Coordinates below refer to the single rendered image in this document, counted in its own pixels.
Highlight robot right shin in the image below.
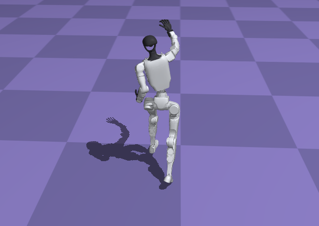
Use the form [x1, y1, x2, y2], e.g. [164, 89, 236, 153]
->
[166, 138, 176, 176]

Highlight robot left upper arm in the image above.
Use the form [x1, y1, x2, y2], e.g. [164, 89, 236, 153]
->
[135, 62, 149, 94]

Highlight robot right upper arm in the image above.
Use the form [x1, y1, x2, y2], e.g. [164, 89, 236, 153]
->
[165, 44, 179, 62]

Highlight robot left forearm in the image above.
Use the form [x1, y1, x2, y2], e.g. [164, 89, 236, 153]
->
[136, 87, 146, 103]

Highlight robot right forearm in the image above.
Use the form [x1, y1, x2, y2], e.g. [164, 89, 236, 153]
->
[170, 31, 179, 50]

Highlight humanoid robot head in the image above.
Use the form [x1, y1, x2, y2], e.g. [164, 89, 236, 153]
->
[143, 35, 161, 61]

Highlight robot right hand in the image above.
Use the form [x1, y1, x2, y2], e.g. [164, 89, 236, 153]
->
[159, 19, 173, 37]

